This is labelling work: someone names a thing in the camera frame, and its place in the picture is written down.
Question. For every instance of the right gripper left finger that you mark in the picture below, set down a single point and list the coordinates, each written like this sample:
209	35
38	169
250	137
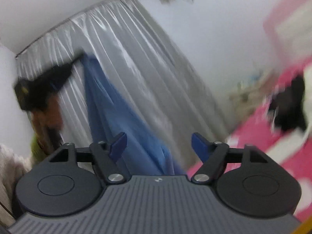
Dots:
71	179

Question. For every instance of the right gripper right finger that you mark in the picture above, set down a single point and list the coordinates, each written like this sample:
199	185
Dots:
246	179

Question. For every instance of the light blue t-shirt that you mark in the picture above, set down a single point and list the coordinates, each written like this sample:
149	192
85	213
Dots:
110	114

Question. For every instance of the operator left hand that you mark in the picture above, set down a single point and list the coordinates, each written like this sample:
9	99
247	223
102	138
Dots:
47	125

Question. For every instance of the white knit sweater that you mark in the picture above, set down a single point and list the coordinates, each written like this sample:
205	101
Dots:
294	139

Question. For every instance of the pink floral bed blanket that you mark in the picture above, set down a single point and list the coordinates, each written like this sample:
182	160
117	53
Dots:
257	131

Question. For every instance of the black garment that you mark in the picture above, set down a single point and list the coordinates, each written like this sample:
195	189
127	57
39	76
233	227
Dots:
285	109

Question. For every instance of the cream nightstand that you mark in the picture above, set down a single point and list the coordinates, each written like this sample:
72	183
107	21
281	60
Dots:
251	94

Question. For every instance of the grey curtain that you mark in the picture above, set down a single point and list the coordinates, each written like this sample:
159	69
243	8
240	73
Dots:
149	71

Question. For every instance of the pink white headboard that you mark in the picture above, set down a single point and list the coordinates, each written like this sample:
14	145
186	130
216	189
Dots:
288	28

